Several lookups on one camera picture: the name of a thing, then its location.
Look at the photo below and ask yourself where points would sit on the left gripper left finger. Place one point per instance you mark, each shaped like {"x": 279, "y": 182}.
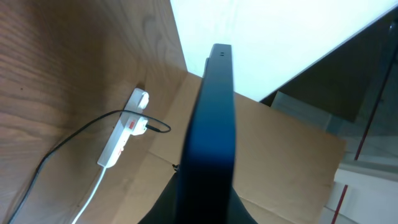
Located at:
{"x": 167, "y": 208}

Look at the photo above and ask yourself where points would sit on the white power strip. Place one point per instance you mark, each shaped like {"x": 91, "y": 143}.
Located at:
{"x": 137, "y": 102}

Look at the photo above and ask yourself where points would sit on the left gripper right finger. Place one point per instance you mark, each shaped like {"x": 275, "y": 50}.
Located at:
{"x": 239, "y": 214}

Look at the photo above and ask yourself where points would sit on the blue screen smartphone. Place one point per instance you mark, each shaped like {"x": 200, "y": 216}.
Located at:
{"x": 207, "y": 162}

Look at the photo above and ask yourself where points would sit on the brown cardboard box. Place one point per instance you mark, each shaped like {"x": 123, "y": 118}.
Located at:
{"x": 284, "y": 169}

